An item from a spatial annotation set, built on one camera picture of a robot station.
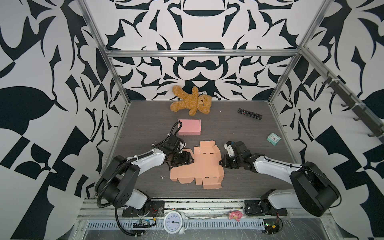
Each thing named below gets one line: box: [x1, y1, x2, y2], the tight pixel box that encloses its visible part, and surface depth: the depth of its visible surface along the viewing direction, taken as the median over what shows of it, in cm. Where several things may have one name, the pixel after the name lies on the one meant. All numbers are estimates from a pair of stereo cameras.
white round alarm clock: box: [162, 210, 189, 235], surface depth 70 cm
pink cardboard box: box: [178, 119, 202, 136], surface depth 104 cm
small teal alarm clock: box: [266, 132, 282, 146], surface depth 100 cm
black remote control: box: [237, 108, 263, 121], surface depth 114 cm
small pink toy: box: [228, 210, 244, 222], surface depth 72 cm
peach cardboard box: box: [170, 140, 225, 190], surface depth 87 cm
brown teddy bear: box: [170, 85, 212, 116], surface depth 113 cm
